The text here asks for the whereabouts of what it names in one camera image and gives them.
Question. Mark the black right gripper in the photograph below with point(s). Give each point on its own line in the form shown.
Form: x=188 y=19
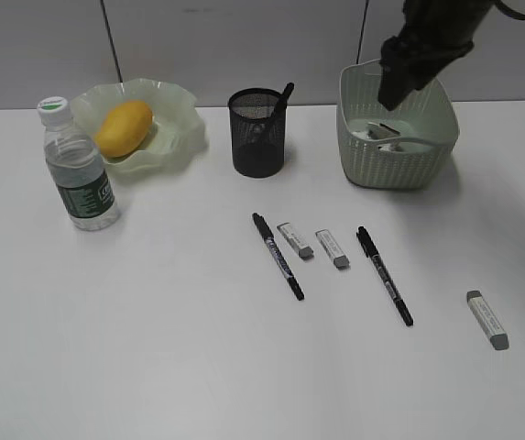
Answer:
x=410 y=60

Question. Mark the waste paper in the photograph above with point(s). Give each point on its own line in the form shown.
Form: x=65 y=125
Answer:
x=389 y=131

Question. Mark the black marker pen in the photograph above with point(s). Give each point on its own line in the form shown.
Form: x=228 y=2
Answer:
x=373 y=254
x=279 y=108
x=268 y=238

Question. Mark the yellow mango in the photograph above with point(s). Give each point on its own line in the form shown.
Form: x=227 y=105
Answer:
x=124 y=129

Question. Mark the clear water bottle green label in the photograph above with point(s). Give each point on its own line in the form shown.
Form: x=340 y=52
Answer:
x=76 y=167

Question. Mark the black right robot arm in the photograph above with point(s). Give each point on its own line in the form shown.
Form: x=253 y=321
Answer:
x=449 y=15

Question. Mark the pale green plastic basket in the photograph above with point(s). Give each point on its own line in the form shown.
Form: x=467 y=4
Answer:
x=429 y=112

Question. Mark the black mesh pen holder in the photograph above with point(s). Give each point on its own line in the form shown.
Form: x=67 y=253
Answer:
x=250 y=111

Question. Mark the white grey eraser middle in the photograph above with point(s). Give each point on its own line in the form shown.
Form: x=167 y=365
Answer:
x=332 y=249

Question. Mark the white grey eraser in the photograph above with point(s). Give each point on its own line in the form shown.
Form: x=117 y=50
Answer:
x=488 y=321
x=295 y=239
x=332 y=249

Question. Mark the white grey eraser left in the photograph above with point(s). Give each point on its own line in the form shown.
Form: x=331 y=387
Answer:
x=295 y=239

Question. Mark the wavy translucent green plate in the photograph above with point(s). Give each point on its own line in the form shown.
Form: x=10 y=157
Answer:
x=177 y=132

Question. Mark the white grey eraser right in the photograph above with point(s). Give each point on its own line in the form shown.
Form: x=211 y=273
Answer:
x=488 y=321

